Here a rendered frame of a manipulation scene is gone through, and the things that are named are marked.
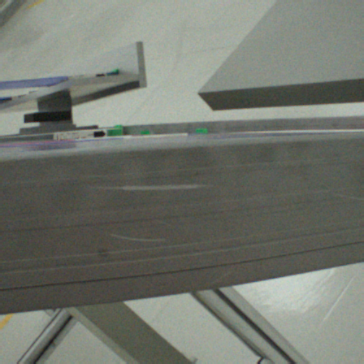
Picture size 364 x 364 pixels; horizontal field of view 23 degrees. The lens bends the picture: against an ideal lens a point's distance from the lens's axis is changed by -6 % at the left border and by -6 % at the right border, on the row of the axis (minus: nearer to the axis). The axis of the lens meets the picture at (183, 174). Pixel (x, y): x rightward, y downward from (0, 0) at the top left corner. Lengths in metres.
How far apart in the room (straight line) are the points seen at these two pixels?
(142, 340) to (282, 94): 0.43
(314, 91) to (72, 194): 0.82
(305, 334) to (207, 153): 1.47
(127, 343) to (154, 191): 1.00
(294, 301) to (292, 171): 1.54
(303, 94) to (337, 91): 0.08
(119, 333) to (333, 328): 0.57
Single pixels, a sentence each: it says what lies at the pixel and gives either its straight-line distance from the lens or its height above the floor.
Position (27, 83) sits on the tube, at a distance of 1.20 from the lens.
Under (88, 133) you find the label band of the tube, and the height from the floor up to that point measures 0.76.
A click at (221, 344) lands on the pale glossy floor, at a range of 2.01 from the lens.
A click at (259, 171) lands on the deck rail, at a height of 0.87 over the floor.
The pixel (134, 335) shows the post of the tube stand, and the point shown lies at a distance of 1.37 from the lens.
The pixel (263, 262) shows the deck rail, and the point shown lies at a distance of 0.40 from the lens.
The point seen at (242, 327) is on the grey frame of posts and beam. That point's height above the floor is 0.39.
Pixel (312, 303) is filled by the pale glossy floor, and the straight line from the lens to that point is 1.89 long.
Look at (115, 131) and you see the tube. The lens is 1.02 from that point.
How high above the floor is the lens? 1.04
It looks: 22 degrees down
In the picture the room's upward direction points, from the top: 43 degrees counter-clockwise
